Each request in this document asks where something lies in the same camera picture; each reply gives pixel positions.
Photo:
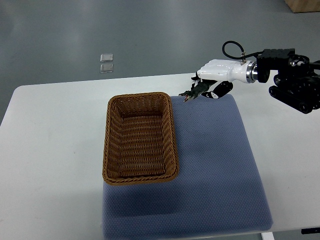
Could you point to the dark toy crocodile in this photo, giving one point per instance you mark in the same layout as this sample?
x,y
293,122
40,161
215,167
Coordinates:
x,y
197,90

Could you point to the upper floor socket plate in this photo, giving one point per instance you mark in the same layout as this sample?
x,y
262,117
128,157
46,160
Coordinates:
x,y
106,57

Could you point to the floor socket plate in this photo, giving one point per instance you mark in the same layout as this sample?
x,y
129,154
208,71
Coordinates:
x,y
106,57
106,68

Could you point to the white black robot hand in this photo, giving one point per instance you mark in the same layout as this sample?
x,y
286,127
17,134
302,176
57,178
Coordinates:
x,y
224,72

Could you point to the lower floor socket plate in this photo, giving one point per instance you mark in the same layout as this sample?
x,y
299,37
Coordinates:
x,y
106,68

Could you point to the brown wicker basket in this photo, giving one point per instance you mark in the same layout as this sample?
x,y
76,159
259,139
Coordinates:
x,y
140,141

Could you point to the blue textured mat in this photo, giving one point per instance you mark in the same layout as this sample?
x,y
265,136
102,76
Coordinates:
x,y
218,189

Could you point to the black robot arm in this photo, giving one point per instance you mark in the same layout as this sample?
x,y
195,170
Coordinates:
x,y
296,84

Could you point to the black table edge bracket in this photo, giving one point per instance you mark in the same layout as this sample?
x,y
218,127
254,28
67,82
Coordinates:
x,y
314,230

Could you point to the wooden box corner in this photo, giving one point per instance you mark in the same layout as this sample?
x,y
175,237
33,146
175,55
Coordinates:
x,y
303,6

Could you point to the white table leg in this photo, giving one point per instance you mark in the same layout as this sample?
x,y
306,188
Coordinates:
x,y
267,236

